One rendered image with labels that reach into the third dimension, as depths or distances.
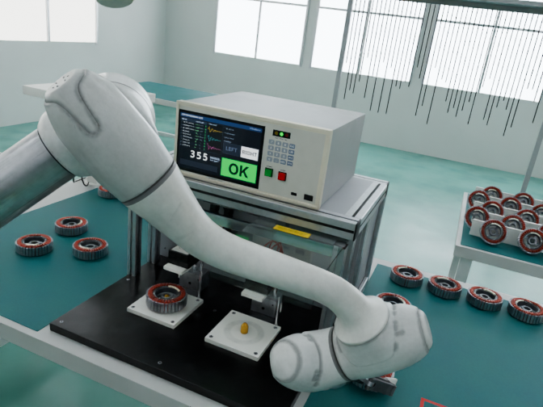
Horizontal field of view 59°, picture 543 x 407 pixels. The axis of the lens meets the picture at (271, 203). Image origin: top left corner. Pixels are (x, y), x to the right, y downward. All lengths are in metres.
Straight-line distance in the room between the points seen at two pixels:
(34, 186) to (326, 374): 0.59
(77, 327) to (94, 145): 0.74
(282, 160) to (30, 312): 0.78
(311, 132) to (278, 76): 6.81
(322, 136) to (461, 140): 6.35
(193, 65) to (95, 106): 8.04
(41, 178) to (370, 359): 0.63
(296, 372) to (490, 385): 0.67
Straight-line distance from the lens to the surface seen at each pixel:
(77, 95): 0.69
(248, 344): 1.27
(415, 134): 7.53
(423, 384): 1.34
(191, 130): 1.34
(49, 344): 1.35
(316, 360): 0.90
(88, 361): 1.28
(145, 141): 0.70
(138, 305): 1.40
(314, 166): 1.21
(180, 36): 8.83
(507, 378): 1.48
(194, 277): 1.47
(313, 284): 0.79
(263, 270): 0.77
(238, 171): 1.29
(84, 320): 1.37
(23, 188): 0.89
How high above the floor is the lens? 1.54
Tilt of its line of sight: 20 degrees down
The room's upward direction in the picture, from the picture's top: 7 degrees clockwise
